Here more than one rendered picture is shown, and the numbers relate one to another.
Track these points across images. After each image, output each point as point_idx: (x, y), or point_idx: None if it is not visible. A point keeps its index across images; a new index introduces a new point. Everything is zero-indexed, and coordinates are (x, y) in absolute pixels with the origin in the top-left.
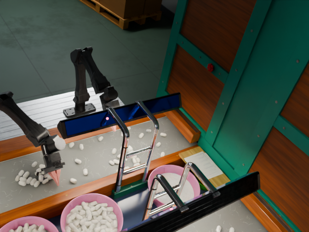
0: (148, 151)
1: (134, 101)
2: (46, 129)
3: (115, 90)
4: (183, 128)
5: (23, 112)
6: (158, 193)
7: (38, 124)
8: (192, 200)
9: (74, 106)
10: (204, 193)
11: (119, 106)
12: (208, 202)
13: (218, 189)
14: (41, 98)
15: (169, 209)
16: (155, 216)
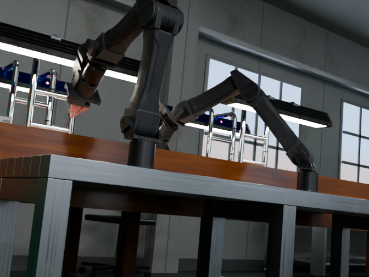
0: (34, 98)
1: (61, 38)
2: (175, 107)
3: (82, 44)
4: None
5: (209, 89)
6: (41, 102)
7: (186, 100)
8: (29, 73)
9: (154, 167)
10: (7, 77)
11: (73, 65)
12: None
13: (1, 67)
14: (252, 183)
15: (48, 83)
16: (61, 87)
